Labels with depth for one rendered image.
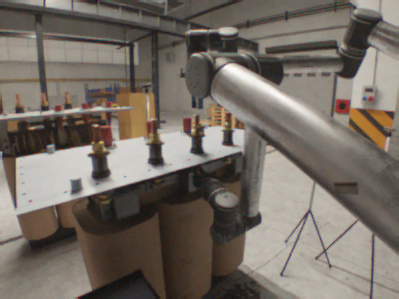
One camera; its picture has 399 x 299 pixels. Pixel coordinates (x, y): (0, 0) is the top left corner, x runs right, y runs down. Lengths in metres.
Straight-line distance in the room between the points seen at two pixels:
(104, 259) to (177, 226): 0.44
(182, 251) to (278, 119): 1.13
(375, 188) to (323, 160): 0.10
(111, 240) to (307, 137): 0.92
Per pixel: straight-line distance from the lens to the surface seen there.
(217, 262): 1.92
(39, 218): 2.76
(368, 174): 0.43
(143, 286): 1.09
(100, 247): 1.13
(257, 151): 0.92
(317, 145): 0.45
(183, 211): 1.27
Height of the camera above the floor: 1.68
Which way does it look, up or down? 14 degrees down
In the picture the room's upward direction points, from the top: straight up
